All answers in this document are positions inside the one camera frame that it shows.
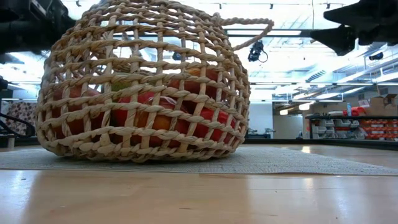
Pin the grey woven placemat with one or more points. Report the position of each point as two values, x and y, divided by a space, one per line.
295 163

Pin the shelf with red bins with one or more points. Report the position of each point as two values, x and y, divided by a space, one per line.
351 127

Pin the large dark red fruit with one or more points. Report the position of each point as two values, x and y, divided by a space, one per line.
76 124

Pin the red and yellow apple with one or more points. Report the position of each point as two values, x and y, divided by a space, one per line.
161 123

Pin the black curved bar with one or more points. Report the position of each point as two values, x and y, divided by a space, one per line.
26 126

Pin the floral patterned cloth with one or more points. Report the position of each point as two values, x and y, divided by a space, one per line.
21 115

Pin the red orange tomato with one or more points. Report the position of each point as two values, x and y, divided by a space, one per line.
194 87

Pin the red container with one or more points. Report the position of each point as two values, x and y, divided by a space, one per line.
357 110

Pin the cardboard boxes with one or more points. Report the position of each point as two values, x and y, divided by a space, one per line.
384 105

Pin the black hanging device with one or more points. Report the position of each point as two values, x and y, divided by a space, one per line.
256 51

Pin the black ceiling fixture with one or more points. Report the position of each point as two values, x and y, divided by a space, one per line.
376 56

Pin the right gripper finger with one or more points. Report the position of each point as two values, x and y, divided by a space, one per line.
351 14
337 39

